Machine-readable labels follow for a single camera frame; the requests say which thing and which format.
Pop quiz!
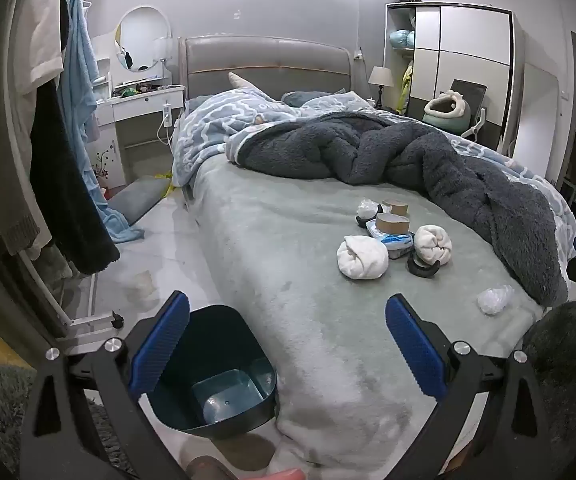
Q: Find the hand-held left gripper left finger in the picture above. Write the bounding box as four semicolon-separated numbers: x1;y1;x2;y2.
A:
18;290;191;480

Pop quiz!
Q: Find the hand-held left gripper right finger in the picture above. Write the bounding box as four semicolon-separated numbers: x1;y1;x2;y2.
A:
385;294;569;480

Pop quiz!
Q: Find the dark teal trash bin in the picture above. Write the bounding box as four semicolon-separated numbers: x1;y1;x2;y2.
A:
140;304;279;436

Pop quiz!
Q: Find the clear plastic bag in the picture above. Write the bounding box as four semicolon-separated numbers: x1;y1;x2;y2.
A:
477;285;515;316

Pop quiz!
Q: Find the blue cartoon tissue packet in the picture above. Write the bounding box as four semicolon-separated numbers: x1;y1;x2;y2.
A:
368;221;415;260

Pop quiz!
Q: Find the black tape roll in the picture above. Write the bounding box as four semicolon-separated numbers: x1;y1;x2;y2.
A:
407;252;441;279

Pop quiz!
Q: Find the white clothes rack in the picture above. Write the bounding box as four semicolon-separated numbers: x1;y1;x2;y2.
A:
22;250;124;333

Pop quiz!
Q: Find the white rolled cloth ball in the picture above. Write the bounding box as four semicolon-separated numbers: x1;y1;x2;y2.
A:
337;235;389;280
414;225;453;266

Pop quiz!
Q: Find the bed with grey-green sheet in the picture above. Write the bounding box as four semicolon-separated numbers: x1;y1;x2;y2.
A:
170;35;576;467

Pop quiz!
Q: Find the grey floor cushion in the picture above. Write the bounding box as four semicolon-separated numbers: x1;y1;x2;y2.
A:
105;175;171;226

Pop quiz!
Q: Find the dark grey fuzzy blanket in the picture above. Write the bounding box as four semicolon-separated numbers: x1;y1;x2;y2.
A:
225;110;569;307

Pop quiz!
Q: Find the dark chair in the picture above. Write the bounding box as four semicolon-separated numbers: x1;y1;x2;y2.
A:
438;79;490;142

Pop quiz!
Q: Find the cream and green cat bed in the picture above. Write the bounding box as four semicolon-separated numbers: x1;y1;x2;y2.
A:
422;90;472;129

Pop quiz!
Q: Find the white wardrobe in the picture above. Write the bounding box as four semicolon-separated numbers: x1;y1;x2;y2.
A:
384;2;525;152

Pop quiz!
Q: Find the blue patterned duvet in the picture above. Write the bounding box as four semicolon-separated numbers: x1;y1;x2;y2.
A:
172;87;576;243

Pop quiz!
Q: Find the white power strip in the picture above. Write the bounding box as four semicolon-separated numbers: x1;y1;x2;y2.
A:
157;102;175;144

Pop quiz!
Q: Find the beige knit hanging garment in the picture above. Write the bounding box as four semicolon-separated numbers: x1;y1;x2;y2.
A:
0;0;54;257

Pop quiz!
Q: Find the white vanity desk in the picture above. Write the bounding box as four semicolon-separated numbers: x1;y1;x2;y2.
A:
85;84;187;192

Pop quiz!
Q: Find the bedside lamp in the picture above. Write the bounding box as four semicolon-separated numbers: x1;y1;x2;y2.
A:
368;66;395;110

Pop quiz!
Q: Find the grey-blue pillow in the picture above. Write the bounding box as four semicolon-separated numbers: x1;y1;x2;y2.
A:
282;91;329;107

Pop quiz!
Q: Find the light blue hanging towel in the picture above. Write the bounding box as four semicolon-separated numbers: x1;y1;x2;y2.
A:
60;0;145;244

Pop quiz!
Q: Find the grey padded headboard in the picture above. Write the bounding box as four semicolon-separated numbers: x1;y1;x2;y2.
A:
178;35;353;107

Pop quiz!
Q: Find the round vanity mirror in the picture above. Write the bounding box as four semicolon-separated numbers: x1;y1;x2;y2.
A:
114;6;173;74

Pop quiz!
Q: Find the white hanging garment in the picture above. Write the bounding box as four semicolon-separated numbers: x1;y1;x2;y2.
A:
12;0;64;97

